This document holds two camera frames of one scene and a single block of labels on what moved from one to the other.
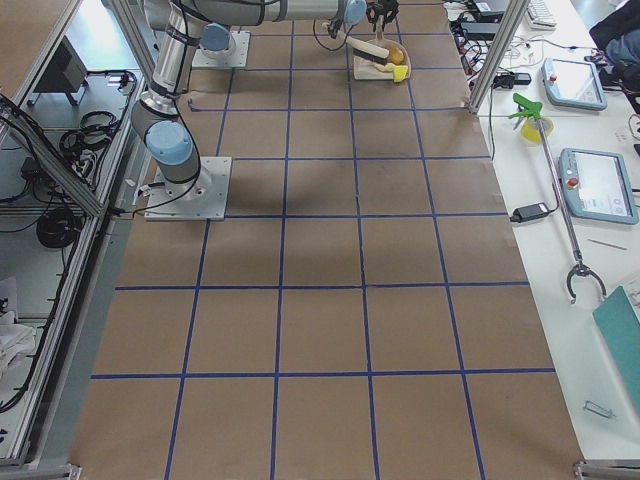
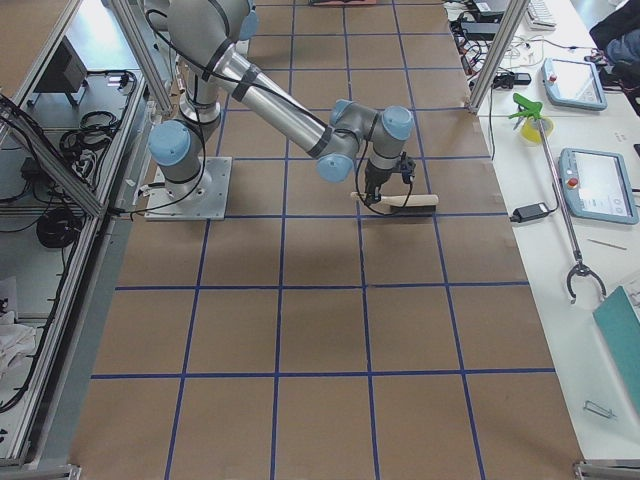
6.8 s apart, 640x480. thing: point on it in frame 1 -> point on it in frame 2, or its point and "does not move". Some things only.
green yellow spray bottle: (530, 126) does not move
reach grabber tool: (526, 108) does not move
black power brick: (528, 212) does not move
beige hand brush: (364, 50) -> (408, 203)
